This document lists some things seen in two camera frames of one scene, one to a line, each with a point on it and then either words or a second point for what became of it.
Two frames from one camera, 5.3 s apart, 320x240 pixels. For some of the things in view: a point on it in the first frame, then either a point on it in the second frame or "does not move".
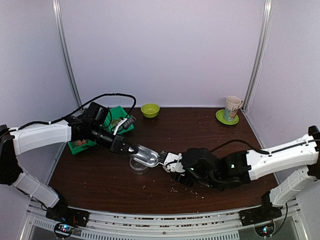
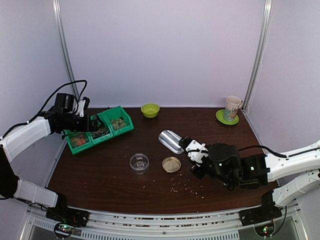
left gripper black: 128,152 to 86,127
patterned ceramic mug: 232,104 does not move
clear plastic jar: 137,167 does not move
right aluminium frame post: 258,60 does not move
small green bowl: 150,110 does not move
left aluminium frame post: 59,18 does not move
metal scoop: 146,156 to 171,141
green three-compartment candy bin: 118,115 does not move
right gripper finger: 162,156 to 184,141
